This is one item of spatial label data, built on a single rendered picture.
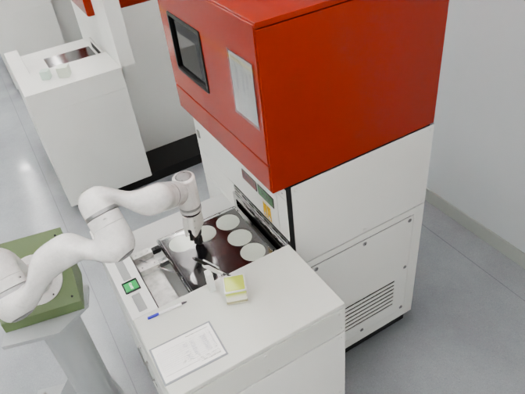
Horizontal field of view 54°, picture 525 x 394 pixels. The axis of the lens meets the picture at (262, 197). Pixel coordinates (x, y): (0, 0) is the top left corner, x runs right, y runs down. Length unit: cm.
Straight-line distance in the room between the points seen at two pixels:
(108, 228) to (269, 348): 61
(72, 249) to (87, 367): 94
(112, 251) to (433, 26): 128
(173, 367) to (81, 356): 76
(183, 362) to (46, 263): 50
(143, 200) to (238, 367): 58
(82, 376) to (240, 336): 96
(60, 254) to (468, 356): 204
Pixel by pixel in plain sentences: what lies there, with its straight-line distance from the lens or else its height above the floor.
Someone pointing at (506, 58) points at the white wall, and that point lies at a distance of 289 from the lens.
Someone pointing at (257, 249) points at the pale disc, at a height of 90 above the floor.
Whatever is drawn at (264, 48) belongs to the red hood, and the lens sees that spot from 150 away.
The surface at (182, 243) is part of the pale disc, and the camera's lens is 212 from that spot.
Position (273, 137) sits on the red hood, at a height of 144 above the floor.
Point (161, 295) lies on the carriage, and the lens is 198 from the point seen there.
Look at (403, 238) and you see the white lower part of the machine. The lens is 242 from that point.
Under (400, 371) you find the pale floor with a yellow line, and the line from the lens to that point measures 276.
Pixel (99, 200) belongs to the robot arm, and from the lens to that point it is 153.
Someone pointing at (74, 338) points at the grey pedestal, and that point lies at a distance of 228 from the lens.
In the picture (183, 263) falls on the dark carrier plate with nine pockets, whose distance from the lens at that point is 204.
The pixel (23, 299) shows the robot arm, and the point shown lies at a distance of 169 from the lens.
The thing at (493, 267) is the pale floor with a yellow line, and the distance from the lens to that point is 331.
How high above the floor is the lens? 231
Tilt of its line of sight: 38 degrees down
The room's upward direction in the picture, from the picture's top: 7 degrees counter-clockwise
